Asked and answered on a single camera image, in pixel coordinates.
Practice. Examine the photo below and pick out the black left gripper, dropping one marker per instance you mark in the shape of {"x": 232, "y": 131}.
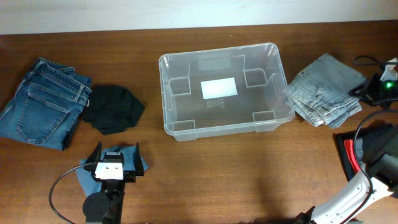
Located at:
{"x": 129, "y": 177}

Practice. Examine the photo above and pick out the small blue denim cloth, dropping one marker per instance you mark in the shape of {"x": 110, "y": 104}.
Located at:
{"x": 89, "y": 185}

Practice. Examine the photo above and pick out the light blue jeans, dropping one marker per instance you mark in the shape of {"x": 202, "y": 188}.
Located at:
{"x": 320, "y": 92}

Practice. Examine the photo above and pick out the black red grey garment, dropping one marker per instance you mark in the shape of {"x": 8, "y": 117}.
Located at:
{"x": 351, "y": 154}

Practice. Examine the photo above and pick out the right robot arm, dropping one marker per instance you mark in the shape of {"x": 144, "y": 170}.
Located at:
{"x": 370, "y": 184}

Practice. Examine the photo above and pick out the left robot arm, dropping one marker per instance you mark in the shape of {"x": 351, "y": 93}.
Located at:
{"x": 105, "y": 206}

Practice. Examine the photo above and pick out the black folded garment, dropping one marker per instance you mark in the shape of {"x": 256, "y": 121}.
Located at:
{"x": 112, "y": 109}

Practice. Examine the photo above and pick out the dark blue folded jeans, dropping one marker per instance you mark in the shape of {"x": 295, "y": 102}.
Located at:
{"x": 46, "y": 106}

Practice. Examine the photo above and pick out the clear plastic storage bin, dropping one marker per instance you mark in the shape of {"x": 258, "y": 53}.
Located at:
{"x": 224, "y": 91}

